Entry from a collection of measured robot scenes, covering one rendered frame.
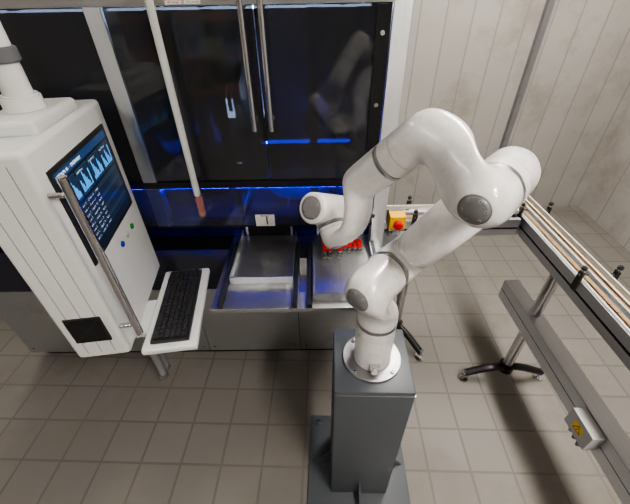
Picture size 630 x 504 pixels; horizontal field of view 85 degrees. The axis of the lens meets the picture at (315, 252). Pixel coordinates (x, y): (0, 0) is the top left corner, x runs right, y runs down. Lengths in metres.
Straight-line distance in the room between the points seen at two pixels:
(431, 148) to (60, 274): 1.05
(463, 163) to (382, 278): 0.36
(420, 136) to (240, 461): 1.73
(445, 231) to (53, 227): 0.98
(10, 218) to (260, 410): 1.47
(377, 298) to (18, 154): 0.90
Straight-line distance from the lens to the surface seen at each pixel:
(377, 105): 1.36
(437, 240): 0.74
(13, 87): 1.26
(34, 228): 1.17
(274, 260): 1.54
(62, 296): 1.31
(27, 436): 2.54
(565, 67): 3.76
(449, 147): 0.66
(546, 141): 3.94
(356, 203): 0.83
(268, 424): 2.06
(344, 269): 1.48
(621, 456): 1.73
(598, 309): 1.61
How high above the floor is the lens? 1.84
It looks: 38 degrees down
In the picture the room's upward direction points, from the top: 1 degrees counter-clockwise
